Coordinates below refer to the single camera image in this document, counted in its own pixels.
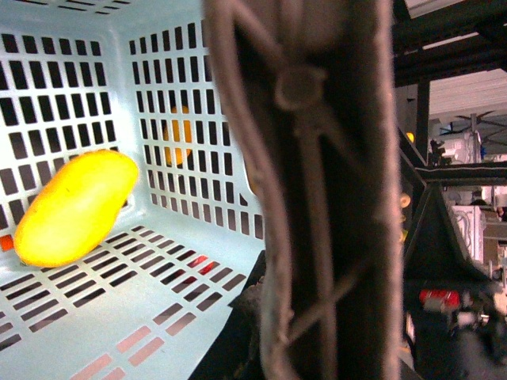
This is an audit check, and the light blue plastic basket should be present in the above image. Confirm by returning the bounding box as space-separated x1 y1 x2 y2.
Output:
0 0 267 380

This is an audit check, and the yellow mango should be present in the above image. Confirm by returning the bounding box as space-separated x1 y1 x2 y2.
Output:
13 150 139 268

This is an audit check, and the dark wooden display stand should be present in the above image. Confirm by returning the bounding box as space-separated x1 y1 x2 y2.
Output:
200 1 506 379

